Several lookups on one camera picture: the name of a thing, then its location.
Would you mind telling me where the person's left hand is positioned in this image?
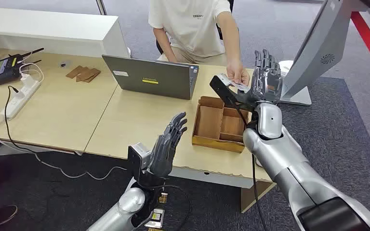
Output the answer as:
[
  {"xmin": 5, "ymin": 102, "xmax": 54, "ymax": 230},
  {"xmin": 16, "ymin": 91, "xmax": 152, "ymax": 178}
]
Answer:
[{"xmin": 225, "ymin": 59, "xmax": 251, "ymax": 87}]

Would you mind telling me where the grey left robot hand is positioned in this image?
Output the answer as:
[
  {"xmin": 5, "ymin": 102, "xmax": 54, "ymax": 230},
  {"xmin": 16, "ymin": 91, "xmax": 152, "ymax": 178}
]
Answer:
[{"xmin": 146, "ymin": 111, "xmax": 188, "ymax": 181}]

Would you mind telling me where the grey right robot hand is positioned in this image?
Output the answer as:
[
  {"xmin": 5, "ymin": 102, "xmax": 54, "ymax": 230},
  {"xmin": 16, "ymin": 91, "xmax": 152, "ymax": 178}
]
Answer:
[{"xmin": 233, "ymin": 49, "xmax": 284, "ymax": 111}]

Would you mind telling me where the brown wooden card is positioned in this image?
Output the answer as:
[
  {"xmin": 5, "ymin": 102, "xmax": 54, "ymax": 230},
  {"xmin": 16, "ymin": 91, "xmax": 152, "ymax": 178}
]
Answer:
[
  {"xmin": 76, "ymin": 67, "xmax": 98, "ymax": 82},
  {"xmin": 82, "ymin": 68, "xmax": 101, "ymax": 84},
  {"xmin": 66, "ymin": 65, "xmax": 88, "ymax": 79}
]

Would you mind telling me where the white round base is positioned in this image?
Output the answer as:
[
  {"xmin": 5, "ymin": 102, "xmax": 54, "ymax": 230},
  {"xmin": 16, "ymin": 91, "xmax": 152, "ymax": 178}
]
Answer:
[{"xmin": 278, "ymin": 60, "xmax": 296, "ymax": 77}]

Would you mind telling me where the wooden organizer tray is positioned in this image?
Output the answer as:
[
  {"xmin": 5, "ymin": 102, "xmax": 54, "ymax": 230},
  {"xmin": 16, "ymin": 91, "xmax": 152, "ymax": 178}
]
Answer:
[{"xmin": 191, "ymin": 96, "xmax": 251, "ymax": 154}]

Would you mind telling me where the grey kiosk monitor stand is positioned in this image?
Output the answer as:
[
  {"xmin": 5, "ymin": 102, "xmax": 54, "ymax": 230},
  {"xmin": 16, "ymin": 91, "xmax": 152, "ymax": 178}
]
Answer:
[{"xmin": 279, "ymin": 0, "xmax": 370, "ymax": 106}]

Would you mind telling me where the grey laptop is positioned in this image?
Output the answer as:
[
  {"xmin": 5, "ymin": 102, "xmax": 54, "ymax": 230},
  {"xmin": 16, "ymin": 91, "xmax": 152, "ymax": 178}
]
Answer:
[{"xmin": 102, "ymin": 54, "xmax": 200, "ymax": 101}]

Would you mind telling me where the wooden desk leg panel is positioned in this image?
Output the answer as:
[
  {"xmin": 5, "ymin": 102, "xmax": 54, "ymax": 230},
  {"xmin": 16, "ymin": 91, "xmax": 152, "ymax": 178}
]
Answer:
[{"xmin": 240, "ymin": 181, "xmax": 277, "ymax": 214}]

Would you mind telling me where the metal pole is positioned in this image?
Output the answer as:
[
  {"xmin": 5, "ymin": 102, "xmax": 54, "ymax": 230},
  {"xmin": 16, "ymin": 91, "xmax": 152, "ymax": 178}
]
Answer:
[{"xmin": 95, "ymin": 0, "xmax": 108, "ymax": 16}]

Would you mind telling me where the white USB charger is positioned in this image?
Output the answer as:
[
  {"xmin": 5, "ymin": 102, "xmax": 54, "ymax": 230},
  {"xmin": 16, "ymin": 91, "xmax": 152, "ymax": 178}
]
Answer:
[{"xmin": 21, "ymin": 74, "xmax": 36, "ymax": 88}]

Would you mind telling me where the white power strip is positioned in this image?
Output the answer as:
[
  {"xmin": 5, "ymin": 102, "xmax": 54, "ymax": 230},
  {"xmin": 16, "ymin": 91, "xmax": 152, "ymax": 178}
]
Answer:
[{"xmin": 0, "ymin": 79, "xmax": 42, "ymax": 121}]

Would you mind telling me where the white counter cabinet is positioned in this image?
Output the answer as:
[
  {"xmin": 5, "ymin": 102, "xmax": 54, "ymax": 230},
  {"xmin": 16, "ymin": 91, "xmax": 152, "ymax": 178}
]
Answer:
[{"xmin": 0, "ymin": 7, "xmax": 131, "ymax": 59}]

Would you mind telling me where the black controller with antennas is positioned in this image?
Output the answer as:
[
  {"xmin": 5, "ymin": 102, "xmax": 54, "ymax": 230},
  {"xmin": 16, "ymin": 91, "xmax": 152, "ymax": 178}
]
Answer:
[{"xmin": 0, "ymin": 48, "xmax": 44, "ymax": 86}]

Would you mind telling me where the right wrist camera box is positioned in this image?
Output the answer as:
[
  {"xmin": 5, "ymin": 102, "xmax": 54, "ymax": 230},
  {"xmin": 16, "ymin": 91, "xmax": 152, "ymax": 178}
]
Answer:
[{"xmin": 209, "ymin": 73, "xmax": 238, "ymax": 106}]

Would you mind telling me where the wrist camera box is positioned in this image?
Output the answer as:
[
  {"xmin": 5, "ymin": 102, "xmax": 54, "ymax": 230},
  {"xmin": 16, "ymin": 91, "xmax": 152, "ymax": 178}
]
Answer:
[
  {"xmin": 209, "ymin": 73, "xmax": 238, "ymax": 106},
  {"xmin": 127, "ymin": 142, "xmax": 152, "ymax": 183}
]

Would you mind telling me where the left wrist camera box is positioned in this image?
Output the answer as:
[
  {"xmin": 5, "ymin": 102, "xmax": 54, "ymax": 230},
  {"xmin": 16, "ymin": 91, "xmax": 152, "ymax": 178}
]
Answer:
[{"xmin": 127, "ymin": 142, "xmax": 152, "ymax": 183}]

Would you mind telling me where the white desk frame rail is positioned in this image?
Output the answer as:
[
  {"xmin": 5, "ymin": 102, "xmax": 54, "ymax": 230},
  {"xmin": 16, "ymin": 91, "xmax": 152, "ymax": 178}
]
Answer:
[{"xmin": 169, "ymin": 166, "xmax": 256, "ymax": 189}]

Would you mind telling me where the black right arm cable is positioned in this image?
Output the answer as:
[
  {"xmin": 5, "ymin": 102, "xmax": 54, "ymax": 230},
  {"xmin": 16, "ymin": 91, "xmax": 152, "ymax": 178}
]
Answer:
[{"xmin": 231, "ymin": 100, "xmax": 269, "ymax": 231}]

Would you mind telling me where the black power cable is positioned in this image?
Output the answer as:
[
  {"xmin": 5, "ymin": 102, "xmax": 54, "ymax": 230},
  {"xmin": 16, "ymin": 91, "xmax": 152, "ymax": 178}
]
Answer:
[{"xmin": 3, "ymin": 85, "xmax": 39, "ymax": 155}]

